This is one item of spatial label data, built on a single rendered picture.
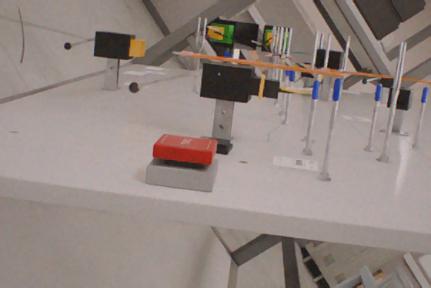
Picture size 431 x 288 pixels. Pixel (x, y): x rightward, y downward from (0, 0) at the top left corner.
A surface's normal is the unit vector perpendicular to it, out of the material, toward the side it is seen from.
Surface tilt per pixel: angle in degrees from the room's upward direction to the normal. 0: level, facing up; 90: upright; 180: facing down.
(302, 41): 90
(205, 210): 90
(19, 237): 0
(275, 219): 90
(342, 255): 90
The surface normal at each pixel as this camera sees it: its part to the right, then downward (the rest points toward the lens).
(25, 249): 0.83, -0.53
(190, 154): -0.07, 0.19
